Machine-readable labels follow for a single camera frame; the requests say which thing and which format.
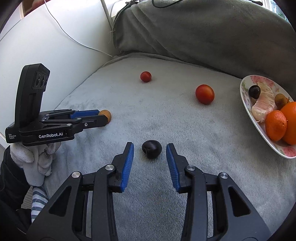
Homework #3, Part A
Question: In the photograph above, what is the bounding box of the brown longan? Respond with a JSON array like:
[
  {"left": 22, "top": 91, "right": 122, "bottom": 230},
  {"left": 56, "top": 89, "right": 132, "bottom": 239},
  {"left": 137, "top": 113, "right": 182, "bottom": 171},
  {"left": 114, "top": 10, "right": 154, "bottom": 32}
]
[
  {"left": 98, "top": 109, "right": 112, "bottom": 123},
  {"left": 274, "top": 93, "right": 290, "bottom": 110}
]

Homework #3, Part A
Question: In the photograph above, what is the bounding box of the dark grape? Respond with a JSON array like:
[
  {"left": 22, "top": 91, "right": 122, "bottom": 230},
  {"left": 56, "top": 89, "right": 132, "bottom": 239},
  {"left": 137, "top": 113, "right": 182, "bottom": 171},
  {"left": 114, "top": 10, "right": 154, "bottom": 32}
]
[
  {"left": 142, "top": 140, "right": 162, "bottom": 159},
  {"left": 248, "top": 85, "right": 261, "bottom": 99}
]

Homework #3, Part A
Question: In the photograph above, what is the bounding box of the striped sleeve forearm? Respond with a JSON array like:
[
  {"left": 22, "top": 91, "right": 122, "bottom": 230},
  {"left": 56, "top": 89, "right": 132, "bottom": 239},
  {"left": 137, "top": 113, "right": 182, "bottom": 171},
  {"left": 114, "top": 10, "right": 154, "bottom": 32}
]
[{"left": 21, "top": 186, "right": 49, "bottom": 223}]

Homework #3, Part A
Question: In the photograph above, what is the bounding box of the left white gloved hand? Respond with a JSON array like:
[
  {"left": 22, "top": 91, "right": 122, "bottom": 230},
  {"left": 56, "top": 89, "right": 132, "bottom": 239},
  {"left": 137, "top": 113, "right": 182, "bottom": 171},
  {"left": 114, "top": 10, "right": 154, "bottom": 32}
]
[{"left": 10, "top": 142, "right": 61, "bottom": 187}]

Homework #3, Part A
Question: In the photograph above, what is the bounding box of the grey seat cover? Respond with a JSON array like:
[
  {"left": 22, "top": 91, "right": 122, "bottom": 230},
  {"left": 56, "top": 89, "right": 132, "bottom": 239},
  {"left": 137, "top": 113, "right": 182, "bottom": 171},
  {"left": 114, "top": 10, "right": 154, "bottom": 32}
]
[{"left": 45, "top": 56, "right": 295, "bottom": 240}]

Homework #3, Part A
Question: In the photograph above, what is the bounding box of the small cherry tomato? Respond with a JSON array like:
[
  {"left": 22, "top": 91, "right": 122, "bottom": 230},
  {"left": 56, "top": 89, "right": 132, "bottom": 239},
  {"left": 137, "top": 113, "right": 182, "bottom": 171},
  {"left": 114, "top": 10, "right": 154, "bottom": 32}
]
[{"left": 140, "top": 71, "right": 152, "bottom": 83}]

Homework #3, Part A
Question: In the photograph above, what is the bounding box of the floral white plate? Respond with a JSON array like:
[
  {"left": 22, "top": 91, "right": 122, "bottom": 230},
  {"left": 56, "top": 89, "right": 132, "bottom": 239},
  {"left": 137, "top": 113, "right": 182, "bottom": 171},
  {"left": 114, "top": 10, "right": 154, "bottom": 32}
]
[{"left": 239, "top": 75, "right": 295, "bottom": 159}]

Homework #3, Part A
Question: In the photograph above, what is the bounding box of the front small mandarin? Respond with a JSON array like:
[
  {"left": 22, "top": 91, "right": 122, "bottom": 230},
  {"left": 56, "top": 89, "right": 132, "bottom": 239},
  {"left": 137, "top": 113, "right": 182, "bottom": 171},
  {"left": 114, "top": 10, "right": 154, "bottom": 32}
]
[{"left": 265, "top": 110, "right": 287, "bottom": 142}]

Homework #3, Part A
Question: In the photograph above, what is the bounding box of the large cherry tomato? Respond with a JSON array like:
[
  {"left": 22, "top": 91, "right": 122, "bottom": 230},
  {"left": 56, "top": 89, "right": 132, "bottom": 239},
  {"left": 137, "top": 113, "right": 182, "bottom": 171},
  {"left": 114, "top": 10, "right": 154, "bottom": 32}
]
[{"left": 195, "top": 84, "right": 215, "bottom": 104}]

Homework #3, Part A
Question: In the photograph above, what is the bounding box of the peeled pomelo segment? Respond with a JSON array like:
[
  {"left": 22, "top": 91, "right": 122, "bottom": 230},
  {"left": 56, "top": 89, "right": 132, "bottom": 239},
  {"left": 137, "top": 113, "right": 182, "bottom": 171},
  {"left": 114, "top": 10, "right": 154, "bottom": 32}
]
[{"left": 251, "top": 81, "right": 276, "bottom": 123}]

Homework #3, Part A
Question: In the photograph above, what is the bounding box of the large orange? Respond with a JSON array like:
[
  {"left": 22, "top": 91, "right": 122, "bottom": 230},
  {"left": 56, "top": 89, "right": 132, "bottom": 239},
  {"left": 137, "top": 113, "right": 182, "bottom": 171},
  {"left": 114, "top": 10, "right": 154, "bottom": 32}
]
[{"left": 280, "top": 101, "right": 296, "bottom": 145}]

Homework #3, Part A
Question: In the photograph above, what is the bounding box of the grey sofa back cushion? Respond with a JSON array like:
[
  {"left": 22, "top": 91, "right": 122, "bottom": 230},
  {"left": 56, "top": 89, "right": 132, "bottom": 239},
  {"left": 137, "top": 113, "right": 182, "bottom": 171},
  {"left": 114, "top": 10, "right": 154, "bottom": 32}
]
[{"left": 113, "top": 1, "right": 295, "bottom": 95}]

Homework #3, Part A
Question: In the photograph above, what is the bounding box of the white thin cable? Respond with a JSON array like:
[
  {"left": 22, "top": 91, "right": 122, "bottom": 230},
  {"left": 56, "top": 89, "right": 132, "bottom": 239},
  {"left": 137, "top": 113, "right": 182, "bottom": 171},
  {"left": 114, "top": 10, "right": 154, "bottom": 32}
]
[{"left": 43, "top": 0, "right": 113, "bottom": 57}]

